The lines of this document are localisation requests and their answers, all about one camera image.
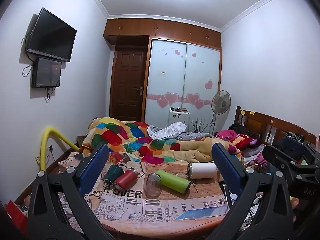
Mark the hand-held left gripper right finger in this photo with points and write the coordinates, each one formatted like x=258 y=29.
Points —
x=226 y=170

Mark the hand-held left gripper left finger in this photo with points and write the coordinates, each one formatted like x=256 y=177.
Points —
x=94 y=168

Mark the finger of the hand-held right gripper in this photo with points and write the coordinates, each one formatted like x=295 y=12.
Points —
x=272 y=155

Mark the dark green cup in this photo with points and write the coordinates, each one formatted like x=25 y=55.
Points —
x=112 y=173

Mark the white cup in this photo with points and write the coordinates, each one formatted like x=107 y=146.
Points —
x=203 y=170

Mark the light green cup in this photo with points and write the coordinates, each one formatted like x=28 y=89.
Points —
x=175 y=181

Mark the clear glass cup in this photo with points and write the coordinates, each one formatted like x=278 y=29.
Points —
x=152 y=187

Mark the person's right hand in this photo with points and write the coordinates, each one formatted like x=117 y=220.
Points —
x=295 y=203

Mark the red plush toy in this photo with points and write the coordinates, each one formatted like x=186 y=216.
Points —
x=243 y=141

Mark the wooden bed headboard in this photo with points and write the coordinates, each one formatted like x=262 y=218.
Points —
x=262 y=123

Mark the pink clothing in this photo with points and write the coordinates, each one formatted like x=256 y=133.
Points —
x=226 y=134

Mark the colourful patchwork quilt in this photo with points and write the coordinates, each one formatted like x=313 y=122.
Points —
x=117 y=132

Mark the black bag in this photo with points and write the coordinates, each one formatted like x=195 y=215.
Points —
x=237 y=127

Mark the dark twig decoration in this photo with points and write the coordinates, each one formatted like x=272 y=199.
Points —
x=200 y=125

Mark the yellow pipe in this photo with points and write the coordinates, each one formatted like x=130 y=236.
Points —
x=44 y=152

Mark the newspaper print tablecloth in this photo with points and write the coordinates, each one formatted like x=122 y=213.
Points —
x=150 y=205

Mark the standing electric fan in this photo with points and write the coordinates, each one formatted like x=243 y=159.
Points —
x=221 y=102

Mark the white appliance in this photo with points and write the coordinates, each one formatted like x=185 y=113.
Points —
x=178 y=120

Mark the grey checked cloth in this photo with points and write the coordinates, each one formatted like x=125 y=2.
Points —
x=170 y=130

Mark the red box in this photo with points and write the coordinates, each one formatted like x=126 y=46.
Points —
x=17 y=216

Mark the brown wooden door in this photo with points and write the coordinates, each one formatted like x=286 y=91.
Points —
x=128 y=85

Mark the frosted sliding door wardrobe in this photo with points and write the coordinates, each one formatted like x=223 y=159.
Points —
x=175 y=80

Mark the small black monitor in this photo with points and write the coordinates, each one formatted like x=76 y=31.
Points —
x=46 y=72

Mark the wooden overhead cabinet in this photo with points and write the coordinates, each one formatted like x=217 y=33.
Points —
x=162 y=28

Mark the wall power socket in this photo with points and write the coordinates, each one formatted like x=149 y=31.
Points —
x=50 y=148

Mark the black wall television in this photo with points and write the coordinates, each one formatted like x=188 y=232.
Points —
x=51 y=35

